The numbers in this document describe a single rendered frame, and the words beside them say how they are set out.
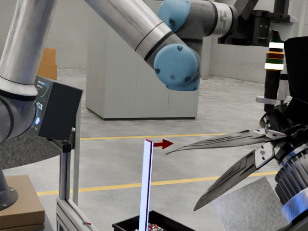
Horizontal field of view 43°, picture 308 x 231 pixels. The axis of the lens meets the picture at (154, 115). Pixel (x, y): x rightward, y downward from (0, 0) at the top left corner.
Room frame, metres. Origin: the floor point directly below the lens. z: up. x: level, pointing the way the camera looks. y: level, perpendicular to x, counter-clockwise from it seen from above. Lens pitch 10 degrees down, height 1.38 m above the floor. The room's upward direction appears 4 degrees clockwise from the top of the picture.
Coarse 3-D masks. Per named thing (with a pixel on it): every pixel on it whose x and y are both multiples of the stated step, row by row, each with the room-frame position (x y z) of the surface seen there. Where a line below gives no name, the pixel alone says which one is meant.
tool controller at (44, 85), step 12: (36, 84) 1.43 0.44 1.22; (48, 84) 1.30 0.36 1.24; (60, 84) 1.28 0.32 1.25; (48, 96) 1.27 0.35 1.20; (60, 96) 1.28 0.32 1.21; (72, 96) 1.30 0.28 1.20; (48, 108) 1.26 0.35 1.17; (60, 108) 1.28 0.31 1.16; (72, 108) 1.30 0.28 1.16; (48, 120) 1.26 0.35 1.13; (60, 120) 1.28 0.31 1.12; (72, 120) 1.30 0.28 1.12; (36, 132) 1.26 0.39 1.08; (48, 132) 1.26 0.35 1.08; (60, 132) 1.28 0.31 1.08; (72, 132) 1.34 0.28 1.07
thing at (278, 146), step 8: (280, 104) 1.03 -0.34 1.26; (280, 112) 1.01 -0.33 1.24; (272, 120) 1.01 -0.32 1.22; (280, 120) 1.00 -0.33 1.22; (288, 120) 0.99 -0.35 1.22; (296, 120) 0.99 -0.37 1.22; (272, 128) 1.01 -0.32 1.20; (280, 128) 0.99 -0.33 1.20; (288, 128) 0.98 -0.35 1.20; (296, 128) 0.98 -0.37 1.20; (304, 128) 0.99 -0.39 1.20; (288, 136) 0.98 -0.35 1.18; (296, 136) 0.97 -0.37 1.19; (304, 136) 0.94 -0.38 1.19; (272, 144) 1.02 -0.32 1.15; (280, 144) 1.00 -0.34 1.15; (288, 144) 0.95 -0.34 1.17; (296, 144) 0.94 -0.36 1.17; (280, 152) 0.96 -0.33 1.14; (288, 152) 0.95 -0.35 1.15; (280, 160) 0.98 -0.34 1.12
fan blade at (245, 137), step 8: (224, 136) 0.94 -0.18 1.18; (232, 136) 0.93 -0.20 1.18; (240, 136) 0.93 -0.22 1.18; (248, 136) 0.93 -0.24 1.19; (256, 136) 0.92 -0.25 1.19; (264, 136) 0.93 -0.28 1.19; (192, 144) 0.91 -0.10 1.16; (200, 144) 0.87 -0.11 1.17; (208, 144) 0.86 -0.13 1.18; (216, 144) 0.84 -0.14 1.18; (224, 144) 0.84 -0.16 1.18; (232, 144) 0.84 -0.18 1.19; (240, 144) 0.84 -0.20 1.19; (248, 144) 0.85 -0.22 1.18; (168, 152) 0.92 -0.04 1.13
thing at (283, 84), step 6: (282, 78) 0.95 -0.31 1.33; (282, 84) 0.96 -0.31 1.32; (282, 90) 0.95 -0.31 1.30; (258, 96) 1.00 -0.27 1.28; (282, 96) 0.95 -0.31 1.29; (258, 102) 0.97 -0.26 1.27; (264, 102) 0.95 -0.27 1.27; (270, 102) 0.95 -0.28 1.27; (276, 102) 0.95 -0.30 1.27; (282, 102) 0.95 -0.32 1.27
